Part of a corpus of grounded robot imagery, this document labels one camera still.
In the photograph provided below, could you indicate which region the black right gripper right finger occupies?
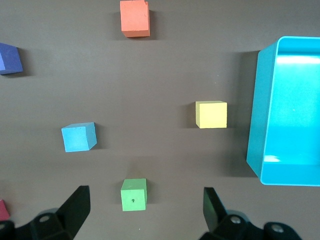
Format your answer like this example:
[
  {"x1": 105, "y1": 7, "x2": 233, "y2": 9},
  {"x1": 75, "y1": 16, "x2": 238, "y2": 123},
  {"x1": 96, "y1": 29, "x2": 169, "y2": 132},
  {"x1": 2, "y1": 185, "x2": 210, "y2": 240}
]
[{"x1": 199, "y1": 186, "x2": 303, "y2": 240}]

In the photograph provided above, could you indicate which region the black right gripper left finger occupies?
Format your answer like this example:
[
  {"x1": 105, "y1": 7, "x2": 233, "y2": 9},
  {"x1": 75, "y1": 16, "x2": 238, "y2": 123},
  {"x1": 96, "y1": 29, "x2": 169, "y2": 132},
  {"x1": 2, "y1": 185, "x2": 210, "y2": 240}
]
[{"x1": 0, "y1": 185, "x2": 91, "y2": 240}]

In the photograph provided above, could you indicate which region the light blue foam block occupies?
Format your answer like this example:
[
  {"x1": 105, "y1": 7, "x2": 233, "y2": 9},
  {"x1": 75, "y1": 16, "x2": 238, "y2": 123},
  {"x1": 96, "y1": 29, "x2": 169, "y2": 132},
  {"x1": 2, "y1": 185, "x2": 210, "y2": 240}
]
[{"x1": 61, "y1": 121, "x2": 98, "y2": 153}]

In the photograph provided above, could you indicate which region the green foam block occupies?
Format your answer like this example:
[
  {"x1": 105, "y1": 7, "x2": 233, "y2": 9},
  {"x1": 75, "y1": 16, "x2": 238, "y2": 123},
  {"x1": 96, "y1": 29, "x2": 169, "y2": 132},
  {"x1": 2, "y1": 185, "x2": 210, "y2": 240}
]
[{"x1": 120, "y1": 177, "x2": 148, "y2": 212}]

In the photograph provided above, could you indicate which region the red foam block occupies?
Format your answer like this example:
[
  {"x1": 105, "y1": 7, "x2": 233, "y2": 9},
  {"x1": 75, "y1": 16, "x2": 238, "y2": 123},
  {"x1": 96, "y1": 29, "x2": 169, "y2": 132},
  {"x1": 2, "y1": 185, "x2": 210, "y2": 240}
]
[{"x1": 0, "y1": 198, "x2": 11, "y2": 222}]

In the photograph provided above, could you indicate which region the yellow foam block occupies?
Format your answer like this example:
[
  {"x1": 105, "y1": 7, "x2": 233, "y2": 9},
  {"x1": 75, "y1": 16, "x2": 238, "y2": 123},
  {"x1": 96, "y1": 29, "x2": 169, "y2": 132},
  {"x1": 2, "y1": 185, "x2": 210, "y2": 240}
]
[{"x1": 194, "y1": 100, "x2": 228, "y2": 130}]

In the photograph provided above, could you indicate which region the teal plastic bin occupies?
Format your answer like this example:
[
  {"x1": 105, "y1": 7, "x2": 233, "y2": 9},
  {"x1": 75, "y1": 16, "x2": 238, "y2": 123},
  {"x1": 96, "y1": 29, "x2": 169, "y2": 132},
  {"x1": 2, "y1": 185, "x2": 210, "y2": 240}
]
[{"x1": 246, "y1": 35, "x2": 320, "y2": 187}]

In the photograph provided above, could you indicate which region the purple foam block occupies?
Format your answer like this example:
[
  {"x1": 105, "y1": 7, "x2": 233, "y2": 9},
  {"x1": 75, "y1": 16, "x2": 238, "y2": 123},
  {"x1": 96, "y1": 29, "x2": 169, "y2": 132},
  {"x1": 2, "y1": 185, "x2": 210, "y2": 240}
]
[{"x1": 0, "y1": 42, "x2": 24, "y2": 76}]

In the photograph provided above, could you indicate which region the orange foam block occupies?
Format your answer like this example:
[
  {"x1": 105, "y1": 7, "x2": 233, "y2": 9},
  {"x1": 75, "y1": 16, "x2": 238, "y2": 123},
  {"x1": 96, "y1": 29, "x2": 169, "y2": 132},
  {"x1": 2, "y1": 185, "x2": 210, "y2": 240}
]
[{"x1": 119, "y1": 0, "x2": 151, "y2": 38}]

